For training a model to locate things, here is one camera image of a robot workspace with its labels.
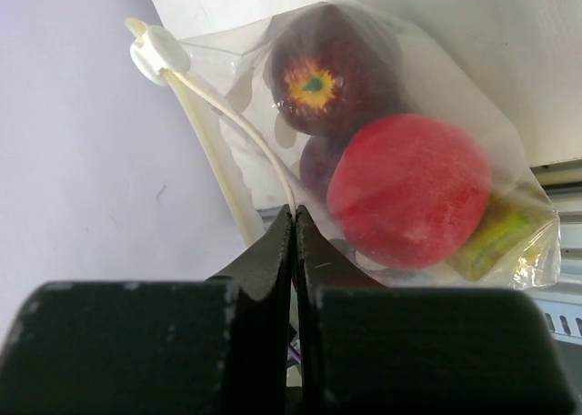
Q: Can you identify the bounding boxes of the purple onion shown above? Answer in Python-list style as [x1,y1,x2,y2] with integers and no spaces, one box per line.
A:
[299,137,349,202]

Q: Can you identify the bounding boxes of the red tomato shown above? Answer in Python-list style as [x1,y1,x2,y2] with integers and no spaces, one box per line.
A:
[326,114,492,270]

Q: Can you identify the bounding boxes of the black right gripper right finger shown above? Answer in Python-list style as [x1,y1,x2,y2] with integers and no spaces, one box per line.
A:
[296,207,574,414]

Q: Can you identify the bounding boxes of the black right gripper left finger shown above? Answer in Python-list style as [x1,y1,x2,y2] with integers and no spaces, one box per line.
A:
[1,207,292,414]

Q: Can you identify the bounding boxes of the white slotted cable duct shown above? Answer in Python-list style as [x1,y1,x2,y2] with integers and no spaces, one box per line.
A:
[532,292,581,346]

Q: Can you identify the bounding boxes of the clear polka-dot zip bag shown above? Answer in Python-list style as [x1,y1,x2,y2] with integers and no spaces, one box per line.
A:
[125,0,561,289]

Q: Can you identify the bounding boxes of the yellow green bell pepper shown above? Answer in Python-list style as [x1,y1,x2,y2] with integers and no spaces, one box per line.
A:
[447,194,555,282]

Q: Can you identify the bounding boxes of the dark red apple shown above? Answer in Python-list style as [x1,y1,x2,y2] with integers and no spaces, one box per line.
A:
[270,3,404,138]

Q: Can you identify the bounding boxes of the aluminium front rail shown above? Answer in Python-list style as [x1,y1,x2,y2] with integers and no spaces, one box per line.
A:
[531,159,581,295]

